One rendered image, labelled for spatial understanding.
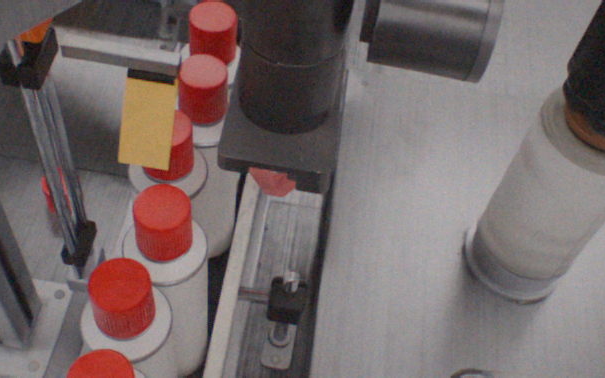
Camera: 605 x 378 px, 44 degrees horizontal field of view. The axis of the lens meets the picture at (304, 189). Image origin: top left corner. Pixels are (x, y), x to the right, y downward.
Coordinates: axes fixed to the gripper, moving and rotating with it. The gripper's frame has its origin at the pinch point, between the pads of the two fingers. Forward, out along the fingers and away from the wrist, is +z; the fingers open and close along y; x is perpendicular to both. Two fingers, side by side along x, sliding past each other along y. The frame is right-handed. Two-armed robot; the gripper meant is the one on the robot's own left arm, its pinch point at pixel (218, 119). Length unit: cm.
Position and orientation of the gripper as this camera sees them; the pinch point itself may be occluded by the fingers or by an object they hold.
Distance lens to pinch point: 66.2
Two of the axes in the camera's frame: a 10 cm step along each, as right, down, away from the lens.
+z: -1.4, 9.4, 3.0
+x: 0.3, -3.0, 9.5
